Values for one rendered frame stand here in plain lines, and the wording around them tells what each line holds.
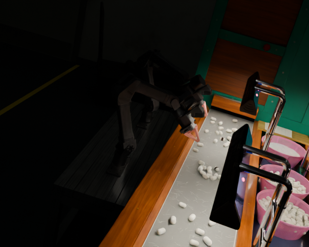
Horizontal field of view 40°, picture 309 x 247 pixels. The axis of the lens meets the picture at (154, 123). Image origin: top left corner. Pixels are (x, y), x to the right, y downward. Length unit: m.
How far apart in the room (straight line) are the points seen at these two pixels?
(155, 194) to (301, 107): 1.43
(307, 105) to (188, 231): 1.49
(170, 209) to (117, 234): 0.31
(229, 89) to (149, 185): 1.26
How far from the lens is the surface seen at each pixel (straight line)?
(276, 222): 1.36
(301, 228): 1.85
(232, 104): 2.76
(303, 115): 2.85
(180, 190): 1.80
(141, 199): 1.63
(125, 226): 1.48
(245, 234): 1.64
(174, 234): 1.55
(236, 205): 1.12
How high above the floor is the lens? 1.65
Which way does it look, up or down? 22 degrees down
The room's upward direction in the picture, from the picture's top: 15 degrees clockwise
